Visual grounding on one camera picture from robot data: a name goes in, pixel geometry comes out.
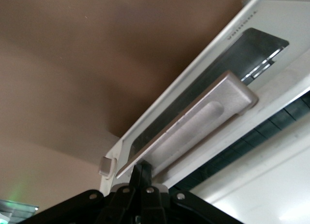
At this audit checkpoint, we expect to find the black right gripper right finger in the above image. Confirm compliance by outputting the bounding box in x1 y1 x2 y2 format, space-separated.
141 160 234 224

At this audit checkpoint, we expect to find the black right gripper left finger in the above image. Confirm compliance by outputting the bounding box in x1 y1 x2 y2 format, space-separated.
36 163 143 224

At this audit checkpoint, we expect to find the grey oven door handle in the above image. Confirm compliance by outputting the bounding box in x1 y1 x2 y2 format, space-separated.
142 70 260 176

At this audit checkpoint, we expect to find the oven door with glass window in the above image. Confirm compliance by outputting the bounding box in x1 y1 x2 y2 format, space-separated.
115 0 310 186

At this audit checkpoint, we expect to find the white toaster oven body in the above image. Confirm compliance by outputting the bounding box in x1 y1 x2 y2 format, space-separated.
98 119 310 224

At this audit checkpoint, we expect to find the clear plastic stop bracket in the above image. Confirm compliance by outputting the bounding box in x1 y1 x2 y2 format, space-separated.
98 156 115 178

